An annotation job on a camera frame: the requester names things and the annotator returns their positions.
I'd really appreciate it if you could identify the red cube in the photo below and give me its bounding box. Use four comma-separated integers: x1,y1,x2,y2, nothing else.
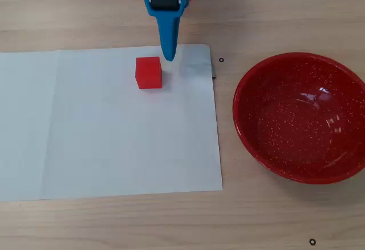
135,57,163,90

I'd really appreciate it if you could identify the red speckled bowl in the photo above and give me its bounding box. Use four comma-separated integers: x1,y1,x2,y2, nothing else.
232,51,365,185

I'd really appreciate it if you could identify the white paper sheet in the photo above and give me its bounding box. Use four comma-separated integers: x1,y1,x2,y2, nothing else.
0,43,224,203

